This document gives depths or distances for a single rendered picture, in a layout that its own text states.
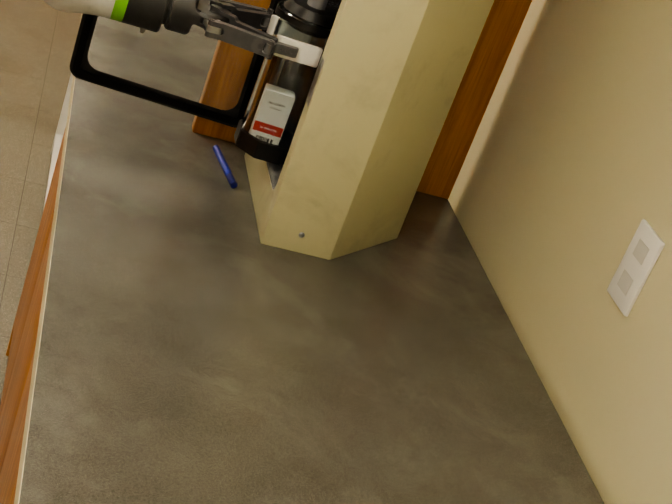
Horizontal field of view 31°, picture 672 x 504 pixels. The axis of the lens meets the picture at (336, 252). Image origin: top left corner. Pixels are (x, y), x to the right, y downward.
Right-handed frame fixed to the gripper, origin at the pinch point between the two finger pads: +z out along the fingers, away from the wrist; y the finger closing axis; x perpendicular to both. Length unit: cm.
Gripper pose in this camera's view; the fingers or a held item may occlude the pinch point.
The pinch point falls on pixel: (300, 42)
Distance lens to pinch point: 181.5
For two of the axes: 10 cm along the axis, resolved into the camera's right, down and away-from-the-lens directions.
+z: 9.3, 2.4, 2.6
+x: -3.3, 8.5, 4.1
